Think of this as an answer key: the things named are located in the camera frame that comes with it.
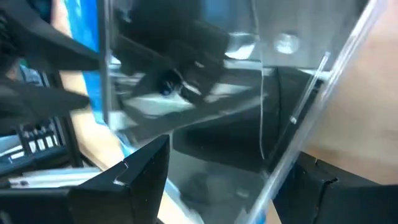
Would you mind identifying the clear jewel case black tray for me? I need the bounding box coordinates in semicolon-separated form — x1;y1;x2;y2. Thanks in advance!
98;0;389;224

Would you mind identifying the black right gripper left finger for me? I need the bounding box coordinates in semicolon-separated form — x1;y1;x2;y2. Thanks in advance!
0;134;171;224

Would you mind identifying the black device with white keys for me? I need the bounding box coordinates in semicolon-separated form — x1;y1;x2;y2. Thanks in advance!
0;118;75;177

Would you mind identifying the blue jewel case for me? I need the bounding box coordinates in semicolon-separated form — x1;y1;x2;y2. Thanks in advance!
62;0;205;224

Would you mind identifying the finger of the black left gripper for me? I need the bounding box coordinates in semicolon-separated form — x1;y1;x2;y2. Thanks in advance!
0;0;101;72
0;77;91;129

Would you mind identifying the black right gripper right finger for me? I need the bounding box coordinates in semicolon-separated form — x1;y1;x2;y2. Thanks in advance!
272;151;398;224

